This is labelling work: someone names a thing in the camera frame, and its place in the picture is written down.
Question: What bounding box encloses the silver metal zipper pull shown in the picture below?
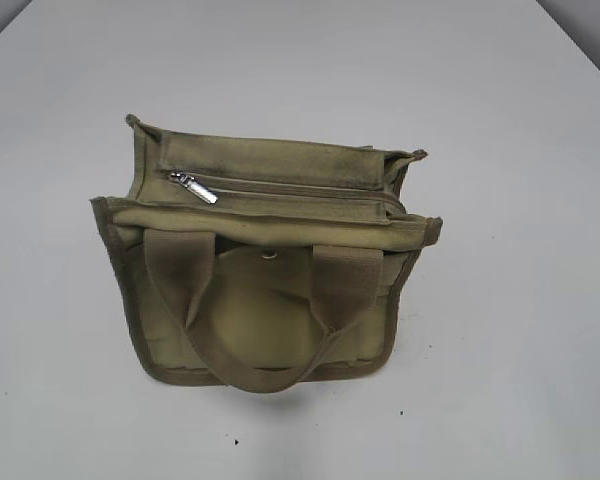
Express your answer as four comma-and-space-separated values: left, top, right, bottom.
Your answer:
168, 171, 218, 205

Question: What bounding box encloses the olive yellow canvas bag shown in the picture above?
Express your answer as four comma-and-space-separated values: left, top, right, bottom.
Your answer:
92, 115, 443, 393

